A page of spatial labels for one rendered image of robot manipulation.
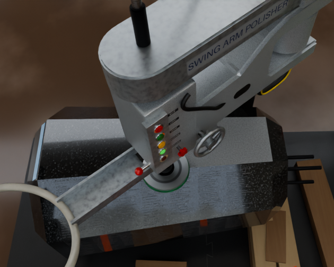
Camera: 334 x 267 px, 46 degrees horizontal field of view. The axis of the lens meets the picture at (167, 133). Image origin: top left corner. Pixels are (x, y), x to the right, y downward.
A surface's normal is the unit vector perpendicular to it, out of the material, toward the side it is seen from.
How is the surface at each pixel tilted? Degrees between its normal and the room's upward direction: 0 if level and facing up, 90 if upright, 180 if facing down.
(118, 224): 45
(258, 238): 0
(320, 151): 0
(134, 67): 0
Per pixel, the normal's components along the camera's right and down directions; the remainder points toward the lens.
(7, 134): -0.07, -0.50
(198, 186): -0.01, 0.25
